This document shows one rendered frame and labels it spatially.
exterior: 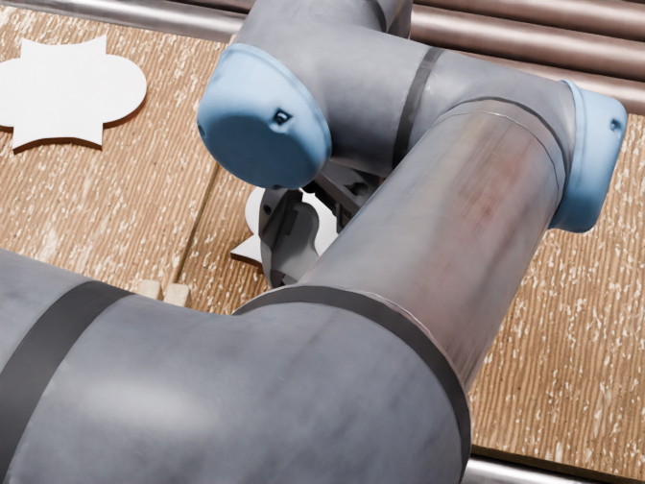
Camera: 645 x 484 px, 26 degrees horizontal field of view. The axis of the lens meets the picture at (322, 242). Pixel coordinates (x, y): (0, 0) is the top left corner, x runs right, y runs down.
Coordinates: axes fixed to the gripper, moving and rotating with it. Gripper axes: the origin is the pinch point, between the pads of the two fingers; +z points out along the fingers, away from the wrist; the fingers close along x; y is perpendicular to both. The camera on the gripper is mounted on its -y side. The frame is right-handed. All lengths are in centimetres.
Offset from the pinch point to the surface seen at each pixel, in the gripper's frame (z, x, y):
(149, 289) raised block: 2.9, -12.2, -6.8
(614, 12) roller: 6.9, 41.0, -5.2
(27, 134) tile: 4.4, -9.8, -27.3
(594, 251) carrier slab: 5.4, 18.0, 12.6
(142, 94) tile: 4.3, 0.3, -24.4
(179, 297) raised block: 2.8, -11.0, -4.7
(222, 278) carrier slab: 5.5, -6.3, -5.4
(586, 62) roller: 7.9, 35.1, -3.1
